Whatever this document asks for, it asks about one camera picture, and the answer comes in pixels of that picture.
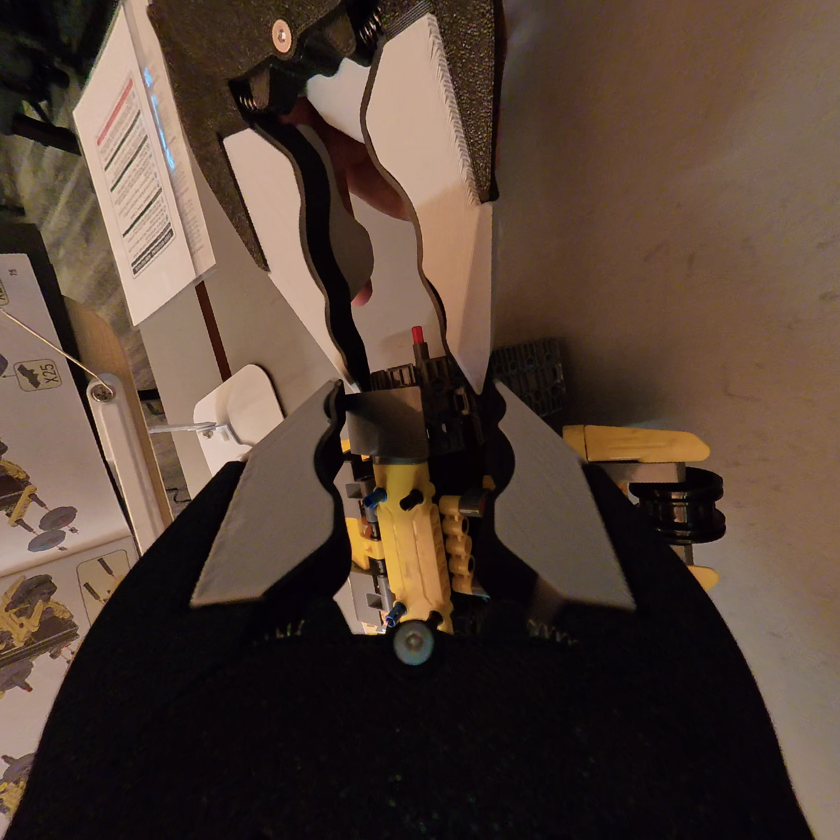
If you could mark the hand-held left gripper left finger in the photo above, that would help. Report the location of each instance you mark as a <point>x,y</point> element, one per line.
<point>275,518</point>

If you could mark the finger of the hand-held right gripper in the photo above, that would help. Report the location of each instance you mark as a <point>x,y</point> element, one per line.
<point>275,197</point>
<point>426,131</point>

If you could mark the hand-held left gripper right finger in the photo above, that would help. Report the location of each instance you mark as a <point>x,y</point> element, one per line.
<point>558,518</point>

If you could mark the yellow toy brick vehicle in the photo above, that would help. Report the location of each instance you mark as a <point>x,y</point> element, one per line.
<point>413,538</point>

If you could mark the person's right hand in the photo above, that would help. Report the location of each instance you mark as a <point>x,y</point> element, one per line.
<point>371,177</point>

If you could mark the white book stand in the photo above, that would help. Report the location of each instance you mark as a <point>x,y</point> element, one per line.
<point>243,400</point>

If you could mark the white printed paper sheet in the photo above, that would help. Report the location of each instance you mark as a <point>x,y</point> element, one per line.
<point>144,184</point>

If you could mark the open instruction booklet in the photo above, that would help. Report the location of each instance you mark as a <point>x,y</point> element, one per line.
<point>39,459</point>

